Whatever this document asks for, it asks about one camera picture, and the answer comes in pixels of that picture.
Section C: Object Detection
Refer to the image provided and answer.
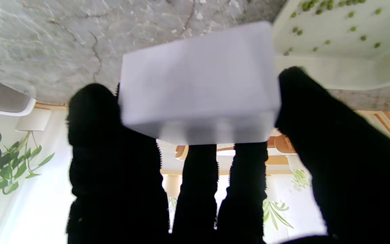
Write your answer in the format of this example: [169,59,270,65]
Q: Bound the cream baking tray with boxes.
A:
[272,0,390,91]

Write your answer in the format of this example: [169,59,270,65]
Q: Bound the white square jar lid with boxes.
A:
[118,21,281,145]

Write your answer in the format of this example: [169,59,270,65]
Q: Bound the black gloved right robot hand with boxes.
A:
[66,66,390,244]

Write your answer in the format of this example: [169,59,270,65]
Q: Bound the scattered green beans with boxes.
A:
[283,0,383,56]

